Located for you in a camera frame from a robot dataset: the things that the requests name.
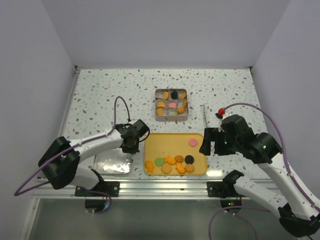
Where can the silver tin lid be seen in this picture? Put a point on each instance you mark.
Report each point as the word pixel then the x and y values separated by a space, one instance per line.
pixel 113 162

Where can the orange fish cookie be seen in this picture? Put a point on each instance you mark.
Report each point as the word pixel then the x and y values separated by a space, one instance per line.
pixel 149 166
pixel 170 160
pixel 180 169

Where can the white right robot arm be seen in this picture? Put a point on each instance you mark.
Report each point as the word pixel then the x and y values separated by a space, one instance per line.
pixel 296 208

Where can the orange fish cookie middle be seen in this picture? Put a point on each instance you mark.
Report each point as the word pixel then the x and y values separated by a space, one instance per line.
pixel 170 160

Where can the black sandwich cookie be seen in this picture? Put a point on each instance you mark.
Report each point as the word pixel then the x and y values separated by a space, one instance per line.
pixel 189 159
pixel 174 95

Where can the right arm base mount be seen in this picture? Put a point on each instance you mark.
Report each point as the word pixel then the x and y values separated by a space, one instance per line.
pixel 222 190

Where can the brown round cookie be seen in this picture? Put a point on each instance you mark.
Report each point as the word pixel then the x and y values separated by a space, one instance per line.
pixel 189 168

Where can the pink sandwich cookie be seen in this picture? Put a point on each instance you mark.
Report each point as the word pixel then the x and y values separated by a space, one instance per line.
pixel 193 142
pixel 172 105

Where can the round beige dotted cookie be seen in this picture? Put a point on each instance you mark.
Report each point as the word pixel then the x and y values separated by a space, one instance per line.
pixel 166 168

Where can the metal tongs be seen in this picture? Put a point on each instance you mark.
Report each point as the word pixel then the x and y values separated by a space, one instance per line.
pixel 205 116

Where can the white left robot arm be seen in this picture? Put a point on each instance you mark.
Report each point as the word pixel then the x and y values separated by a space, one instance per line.
pixel 61 162

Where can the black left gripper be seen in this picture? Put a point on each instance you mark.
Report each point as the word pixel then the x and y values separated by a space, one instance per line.
pixel 132 150

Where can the yellow plastic tray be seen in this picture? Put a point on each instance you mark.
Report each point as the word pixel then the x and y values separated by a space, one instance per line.
pixel 173 144

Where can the silver cookie tin box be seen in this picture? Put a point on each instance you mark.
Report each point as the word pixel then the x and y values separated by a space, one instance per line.
pixel 180 103

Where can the round biscuit cookie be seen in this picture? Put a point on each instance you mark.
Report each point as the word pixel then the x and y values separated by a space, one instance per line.
pixel 160 104
pixel 159 111

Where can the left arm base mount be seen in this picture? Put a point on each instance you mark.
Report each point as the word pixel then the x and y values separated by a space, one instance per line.
pixel 111 188

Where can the orange fish cookie left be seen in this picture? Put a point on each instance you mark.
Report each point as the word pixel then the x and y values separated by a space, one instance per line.
pixel 149 166

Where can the green sandwich cookie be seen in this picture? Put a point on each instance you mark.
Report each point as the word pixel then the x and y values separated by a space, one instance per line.
pixel 172 113
pixel 159 161

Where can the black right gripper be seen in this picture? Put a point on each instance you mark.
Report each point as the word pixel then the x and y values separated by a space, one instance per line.
pixel 212 134

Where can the round biscuit cookie top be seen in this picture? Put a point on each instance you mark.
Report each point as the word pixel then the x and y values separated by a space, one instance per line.
pixel 160 104

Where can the orange fish cookie right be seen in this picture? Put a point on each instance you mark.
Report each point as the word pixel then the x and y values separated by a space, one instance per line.
pixel 180 169

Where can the chocolate chip cookie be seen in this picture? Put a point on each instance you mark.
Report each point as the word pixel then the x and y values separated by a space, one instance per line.
pixel 179 159

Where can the aluminium frame rail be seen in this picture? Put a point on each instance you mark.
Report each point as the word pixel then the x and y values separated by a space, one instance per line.
pixel 140 189

